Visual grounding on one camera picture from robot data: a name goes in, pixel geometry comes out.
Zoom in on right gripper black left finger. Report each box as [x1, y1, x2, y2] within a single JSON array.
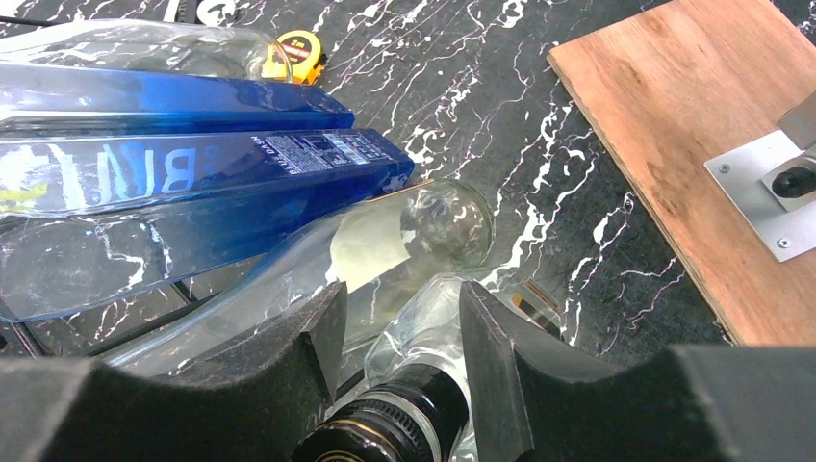
[[1, 283, 347, 461]]

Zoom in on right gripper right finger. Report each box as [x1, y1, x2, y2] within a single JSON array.
[[459, 282, 815, 461]]

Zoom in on square whisky bottle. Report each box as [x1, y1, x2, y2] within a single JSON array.
[[290, 273, 566, 462]]

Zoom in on tall clear glass bottle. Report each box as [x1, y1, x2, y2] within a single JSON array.
[[102, 179, 495, 375]]

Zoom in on blue square bottle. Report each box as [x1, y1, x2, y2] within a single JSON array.
[[1, 129, 415, 321], [1, 62, 354, 137]]

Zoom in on clear bottle with dark label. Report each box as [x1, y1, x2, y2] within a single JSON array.
[[1, 19, 294, 84]]

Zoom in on black wire wine rack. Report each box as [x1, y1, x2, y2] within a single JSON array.
[[1, 271, 221, 358]]

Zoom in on wooden board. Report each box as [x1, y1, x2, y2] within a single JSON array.
[[548, 1, 815, 347]]

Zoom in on yellow tape measure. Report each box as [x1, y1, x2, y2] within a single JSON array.
[[262, 30, 327, 85]]

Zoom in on metal bracket on board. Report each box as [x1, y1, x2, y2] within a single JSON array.
[[704, 94, 815, 262]]

